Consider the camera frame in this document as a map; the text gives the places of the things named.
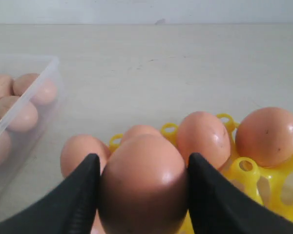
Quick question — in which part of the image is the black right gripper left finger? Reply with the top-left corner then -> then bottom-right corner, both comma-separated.
0,154 -> 100,234

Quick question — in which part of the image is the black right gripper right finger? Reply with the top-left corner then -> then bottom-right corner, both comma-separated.
188,153 -> 293,234

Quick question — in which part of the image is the brown egg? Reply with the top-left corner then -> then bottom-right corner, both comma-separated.
60,134 -> 111,178
12,73 -> 59,106
235,107 -> 293,167
0,96 -> 39,132
98,134 -> 188,234
0,130 -> 12,165
176,111 -> 230,169
120,125 -> 162,144
0,74 -> 13,98

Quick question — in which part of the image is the yellow plastic egg tray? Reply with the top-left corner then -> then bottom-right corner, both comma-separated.
108,113 -> 293,234

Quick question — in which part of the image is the clear plastic storage box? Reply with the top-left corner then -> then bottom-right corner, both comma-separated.
0,54 -> 64,195

